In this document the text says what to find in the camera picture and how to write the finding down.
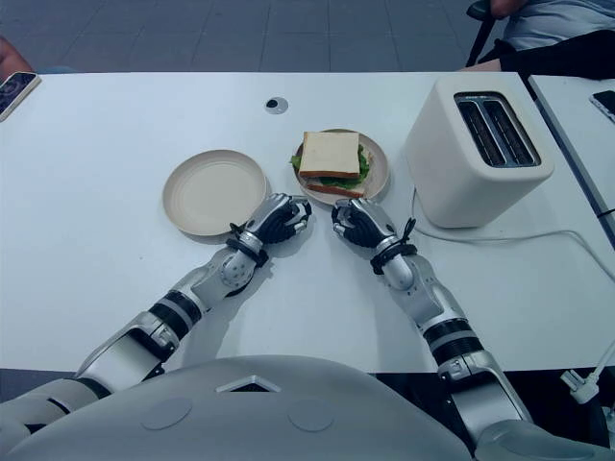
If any beige plate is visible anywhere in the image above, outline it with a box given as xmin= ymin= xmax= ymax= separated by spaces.
xmin=160 ymin=149 xmax=269 ymax=238
xmin=292 ymin=127 xmax=390 ymax=203

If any black cable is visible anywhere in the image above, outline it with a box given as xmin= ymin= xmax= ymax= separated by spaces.
xmin=370 ymin=217 xmax=419 ymax=276
xmin=228 ymin=222 xmax=271 ymax=267

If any black chair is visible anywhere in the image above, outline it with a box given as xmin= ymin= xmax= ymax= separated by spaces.
xmin=464 ymin=0 xmax=504 ymax=68

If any person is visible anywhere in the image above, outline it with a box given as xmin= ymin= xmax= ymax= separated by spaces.
xmin=488 ymin=0 xmax=615 ymax=81
xmin=0 ymin=36 xmax=35 ymax=74

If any robot body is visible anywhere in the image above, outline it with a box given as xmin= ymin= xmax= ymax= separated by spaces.
xmin=3 ymin=353 xmax=482 ymax=461

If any cream toaster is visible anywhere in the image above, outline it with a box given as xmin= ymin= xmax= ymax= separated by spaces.
xmin=403 ymin=75 xmax=556 ymax=230

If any dark smartphone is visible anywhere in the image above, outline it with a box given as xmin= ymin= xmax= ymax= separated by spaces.
xmin=589 ymin=89 xmax=615 ymax=119

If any bread slice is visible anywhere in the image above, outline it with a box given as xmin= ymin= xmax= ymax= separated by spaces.
xmin=298 ymin=131 xmax=362 ymax=181
xmin=306 ymin=182 xmax=367 ymax=200

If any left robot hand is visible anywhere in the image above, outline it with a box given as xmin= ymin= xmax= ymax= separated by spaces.
xmin=243 ymin=192 xmax=313 ymax=247

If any green lettuce leaf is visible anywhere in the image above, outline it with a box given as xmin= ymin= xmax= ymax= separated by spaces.
xmin=288 ymin=143 xmax=372 ymax=190

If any white cord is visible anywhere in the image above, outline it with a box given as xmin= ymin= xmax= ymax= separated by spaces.
xmin=410 ymin=184 xmax=615 ymax=407

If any smartphone with patterned case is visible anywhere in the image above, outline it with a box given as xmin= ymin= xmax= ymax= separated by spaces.
xmin=0 ymin=71 xmax=42 ymax=122

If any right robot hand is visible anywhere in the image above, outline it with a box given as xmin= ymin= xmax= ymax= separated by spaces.
xmin=331 ymin=197 xmax=401 ymax=252

